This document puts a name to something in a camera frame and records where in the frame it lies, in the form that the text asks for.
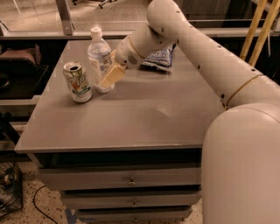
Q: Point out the clear plastic water bottle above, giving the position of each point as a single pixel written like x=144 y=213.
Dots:
x=99 y=56

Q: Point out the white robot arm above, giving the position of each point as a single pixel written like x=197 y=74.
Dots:
x=240 y=168

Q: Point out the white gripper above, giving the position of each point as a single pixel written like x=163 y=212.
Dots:
x=126 y=53

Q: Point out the grey metal railing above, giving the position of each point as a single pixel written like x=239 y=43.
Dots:
x=27 y=19

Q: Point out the grey drawer cabinet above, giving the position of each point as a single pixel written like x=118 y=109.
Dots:
x=149 y=118

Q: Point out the grey drawer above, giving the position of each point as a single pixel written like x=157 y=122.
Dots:
x=132 y=199
x=122 y=176
x=170 y=213

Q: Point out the bottom grey drawer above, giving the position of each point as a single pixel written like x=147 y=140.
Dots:
x=170 y=213

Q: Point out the blue chip bag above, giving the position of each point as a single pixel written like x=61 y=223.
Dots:
x=161 y=60

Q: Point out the dark side chair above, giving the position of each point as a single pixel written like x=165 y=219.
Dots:
x=22 y=74

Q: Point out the middle grey drawer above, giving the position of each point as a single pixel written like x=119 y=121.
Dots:
x=132 y=199

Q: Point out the top grey drawer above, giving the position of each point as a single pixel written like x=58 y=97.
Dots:
x=122 y=176

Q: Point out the white green 7up can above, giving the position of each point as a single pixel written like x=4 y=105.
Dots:
x=77 y=81

